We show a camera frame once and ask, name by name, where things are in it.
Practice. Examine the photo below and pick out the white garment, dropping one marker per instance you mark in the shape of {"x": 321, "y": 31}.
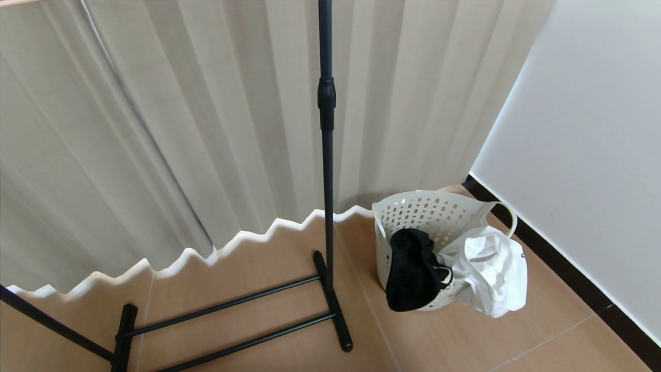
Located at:
{"x": 493, "y": 274}

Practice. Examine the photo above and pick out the black shorts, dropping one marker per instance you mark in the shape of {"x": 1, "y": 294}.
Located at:
{"x": 413, "y": 274}

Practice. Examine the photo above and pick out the black clothes rack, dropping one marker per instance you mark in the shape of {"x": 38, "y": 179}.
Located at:
{"x": 326, "y": 103}

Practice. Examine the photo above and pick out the white laundry basket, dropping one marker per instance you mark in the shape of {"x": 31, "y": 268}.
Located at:
{"x": 428, "y": 212}

